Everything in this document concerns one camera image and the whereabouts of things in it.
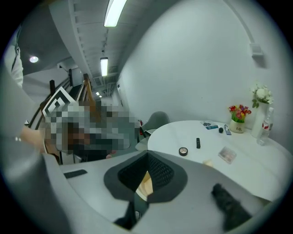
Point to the person's left forearm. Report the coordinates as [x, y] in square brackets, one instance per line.
[32, 139]

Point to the black lipstick tube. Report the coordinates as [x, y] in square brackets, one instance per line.
[198, 143]

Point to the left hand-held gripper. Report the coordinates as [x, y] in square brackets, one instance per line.
[57, 100]

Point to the colourful flowers in white pot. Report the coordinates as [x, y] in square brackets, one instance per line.
[239, 118]

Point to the teal packet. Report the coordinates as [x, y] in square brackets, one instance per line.
[211, 127]

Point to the white wall box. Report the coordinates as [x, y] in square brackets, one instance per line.
[256, 49]

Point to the clear plastic sachet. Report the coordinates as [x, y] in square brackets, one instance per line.
[227, 155]

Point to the grey upholstered chair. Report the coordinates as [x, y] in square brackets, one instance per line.
[158, 121]

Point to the clear bottle with red label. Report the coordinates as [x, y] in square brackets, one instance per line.
[265, 130]

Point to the white flowers in white vase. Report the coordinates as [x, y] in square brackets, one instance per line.
[261, 114]

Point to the beige makeup sponge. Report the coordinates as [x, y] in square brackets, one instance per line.
[207, 162]

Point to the person's white shirt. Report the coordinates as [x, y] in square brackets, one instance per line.
[14, 66]

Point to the round ceiling light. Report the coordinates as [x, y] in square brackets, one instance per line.
[34, 59]

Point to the large wooden drawer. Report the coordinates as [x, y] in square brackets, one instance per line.
[146, 185]

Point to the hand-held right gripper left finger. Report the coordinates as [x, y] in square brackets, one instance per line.
[91, 194]

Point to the round compact mirror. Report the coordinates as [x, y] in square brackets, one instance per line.
[183, 151]

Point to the white tube with black cap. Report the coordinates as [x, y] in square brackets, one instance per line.
[221, 130]

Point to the red fire extinguisher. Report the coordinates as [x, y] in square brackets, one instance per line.
[141, 126]

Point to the pale blue tube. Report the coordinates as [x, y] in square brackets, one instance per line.
[227, 129]

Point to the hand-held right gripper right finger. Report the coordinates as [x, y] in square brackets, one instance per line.
[201, 198]

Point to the long ceiling light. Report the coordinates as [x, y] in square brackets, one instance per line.
[104, 66]
[114, 12]

